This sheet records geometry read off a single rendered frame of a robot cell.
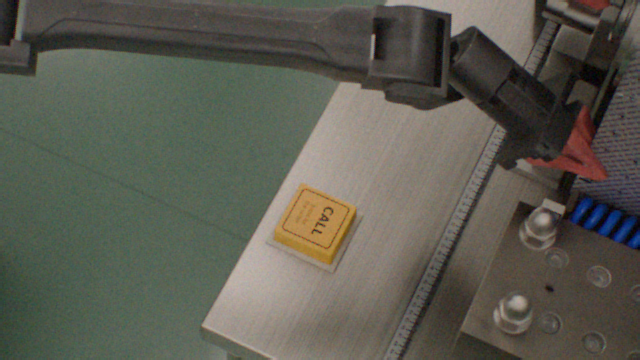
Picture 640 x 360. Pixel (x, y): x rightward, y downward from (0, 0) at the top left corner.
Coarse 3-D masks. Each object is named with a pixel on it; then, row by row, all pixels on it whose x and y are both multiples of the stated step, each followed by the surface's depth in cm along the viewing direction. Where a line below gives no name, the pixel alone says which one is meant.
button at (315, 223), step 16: (304, 192) 136; (320, 192) 136; (288, 208) 135; (304, 208) 135; (320, 208) 135; (336, 208) 135; (352, 208) 135; (288, 224) 134; (304, 224) 134; (320, 224) 134; (336, 224) 134; (288, 240) 134; (304, 240) 133; (320, 240) 133; (336, 240) 133; (320, 256) 133
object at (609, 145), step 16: (624, 96) 110; (608, 112) 113; (624, 112) 112; (608, 128) 115; (624, 128) 114; (592, 144) 118; (608, 144) 117; (624, 144) 116; (608, 160) 119; (624, 160) 118; (608, 176) 121; (624, 176) 120; (592, 192) 124; (608, 192) 123; (624, 192) 122; (608, 208) 125; (624, 208) 124
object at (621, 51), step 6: (636, 12) 104; (636, 18) 104; (630, 24) 105; (636, 24) 105; (630, 30) 105; (636, 30) 105; (624, 36) 105; (630, 36) 105; (624, 42) 106; (630, 42) 105; (618, 48) 107; (624, 48) 106; (618, 54) 107; (624, 54) 107; (618, 60) 108; (612, 66) 110; (618, 66) 109
